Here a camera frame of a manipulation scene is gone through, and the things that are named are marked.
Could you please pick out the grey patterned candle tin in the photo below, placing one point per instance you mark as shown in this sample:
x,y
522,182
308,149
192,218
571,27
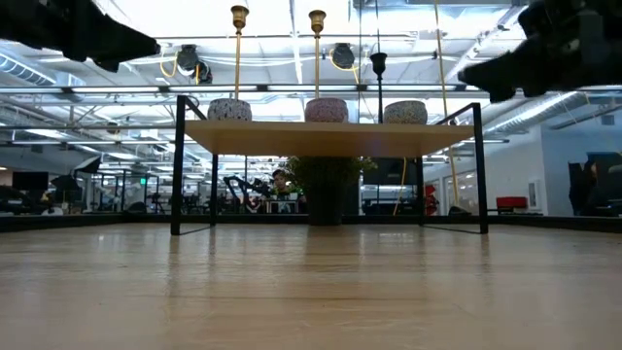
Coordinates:
x,y
405,113

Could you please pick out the tall gold candlestick holder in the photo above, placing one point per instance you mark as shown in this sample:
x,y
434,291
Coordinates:
x,y
317,58
238,58

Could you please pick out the purple leaf patterned candle tin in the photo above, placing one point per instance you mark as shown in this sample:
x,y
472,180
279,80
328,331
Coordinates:
x,y
229,110

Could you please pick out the pink ornament patterned candle tin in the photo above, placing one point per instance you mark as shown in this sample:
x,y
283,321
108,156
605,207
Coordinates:
x,y
326,111

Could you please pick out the black background robot arm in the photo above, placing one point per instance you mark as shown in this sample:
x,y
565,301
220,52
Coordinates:
x,y
245,189

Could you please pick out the red chair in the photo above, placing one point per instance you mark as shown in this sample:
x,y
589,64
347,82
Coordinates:
x,y
511,203

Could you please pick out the person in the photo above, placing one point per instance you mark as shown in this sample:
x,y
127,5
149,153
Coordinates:
x,y
594,189
282,187

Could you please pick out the dark monitor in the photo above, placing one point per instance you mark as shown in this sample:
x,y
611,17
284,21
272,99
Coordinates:
x,y
389,171

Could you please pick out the wooden shelf with black legs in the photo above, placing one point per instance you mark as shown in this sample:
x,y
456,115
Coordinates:
x,y
325,138

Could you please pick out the green potted plant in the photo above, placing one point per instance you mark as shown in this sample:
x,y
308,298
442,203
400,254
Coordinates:
x,y
324,194

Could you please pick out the black aluminium table frame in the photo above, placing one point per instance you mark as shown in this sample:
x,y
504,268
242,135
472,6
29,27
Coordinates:
x,y
48,222

